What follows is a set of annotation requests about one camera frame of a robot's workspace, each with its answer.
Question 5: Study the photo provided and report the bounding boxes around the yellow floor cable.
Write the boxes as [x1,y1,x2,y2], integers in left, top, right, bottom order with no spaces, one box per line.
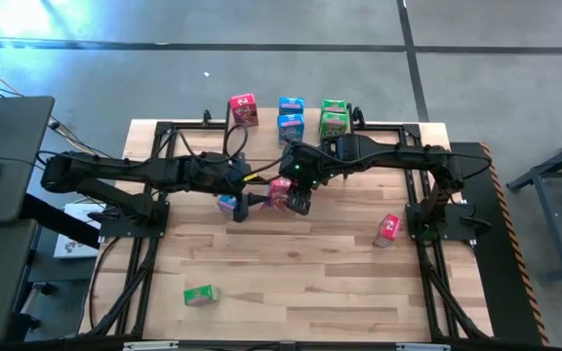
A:
[0,56,101,156]

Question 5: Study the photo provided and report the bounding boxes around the black cable bundle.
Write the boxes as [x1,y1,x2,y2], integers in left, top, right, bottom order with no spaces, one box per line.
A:
[88,236,160,337]
[417,241,490,340]

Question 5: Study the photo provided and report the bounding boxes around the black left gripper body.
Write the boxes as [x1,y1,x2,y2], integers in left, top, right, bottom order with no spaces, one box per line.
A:
[202,158,258,195]

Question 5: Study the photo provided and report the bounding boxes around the white box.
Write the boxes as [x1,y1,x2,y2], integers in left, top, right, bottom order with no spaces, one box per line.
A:
[53,202,102,259]

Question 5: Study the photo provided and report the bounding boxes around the red Froot Loops cereal box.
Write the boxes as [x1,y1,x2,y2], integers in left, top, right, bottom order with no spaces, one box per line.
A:
[228,93,260,129]
[373,213,403,249]
[262,176,295,213]

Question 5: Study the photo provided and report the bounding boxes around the black metal beam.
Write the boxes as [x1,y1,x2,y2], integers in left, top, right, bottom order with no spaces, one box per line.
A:
[20,193,102,250]

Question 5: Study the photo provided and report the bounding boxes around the blue Rice Krispies cereal box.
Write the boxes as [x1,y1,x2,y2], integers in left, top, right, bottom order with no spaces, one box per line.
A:
[278,97,305,116]
[276,113,306,146]
[217,194,238,219]

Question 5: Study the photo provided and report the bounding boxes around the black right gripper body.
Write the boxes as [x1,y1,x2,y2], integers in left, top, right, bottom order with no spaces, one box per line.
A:
[279,141,341,189]

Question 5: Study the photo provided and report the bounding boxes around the wooden shelf black metal legs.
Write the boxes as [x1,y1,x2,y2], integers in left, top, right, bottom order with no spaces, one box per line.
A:
[221,100,358,180]

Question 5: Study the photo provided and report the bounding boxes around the black mat striped edge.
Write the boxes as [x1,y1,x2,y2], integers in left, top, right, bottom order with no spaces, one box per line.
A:
[449,140,551,346]

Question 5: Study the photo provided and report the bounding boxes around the black aluminium table frame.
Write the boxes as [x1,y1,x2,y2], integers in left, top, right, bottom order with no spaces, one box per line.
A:
[85,119,492,342]

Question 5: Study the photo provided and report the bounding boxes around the silver metal bracket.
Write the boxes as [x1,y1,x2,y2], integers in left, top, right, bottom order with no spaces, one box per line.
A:
[122,340,180,351]
[395,342,452,351]

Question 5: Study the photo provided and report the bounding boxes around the black floor cable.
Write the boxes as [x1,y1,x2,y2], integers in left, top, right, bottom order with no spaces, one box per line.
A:
[0,79,116,160]

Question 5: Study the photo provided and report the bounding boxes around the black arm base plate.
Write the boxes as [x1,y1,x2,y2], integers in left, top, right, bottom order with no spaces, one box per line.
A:
[98,199,170,239]
[405,202,477,243]

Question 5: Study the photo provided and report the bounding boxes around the green Apple Jacks cereal box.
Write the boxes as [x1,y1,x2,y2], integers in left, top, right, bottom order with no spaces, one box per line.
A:
[182,285,221,307]
[320,98,349,114]
[318,111,350,141]

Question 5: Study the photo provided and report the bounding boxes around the thin black keyboard cable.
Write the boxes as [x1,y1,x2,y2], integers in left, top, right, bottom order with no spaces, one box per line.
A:
[0,155,48,170]

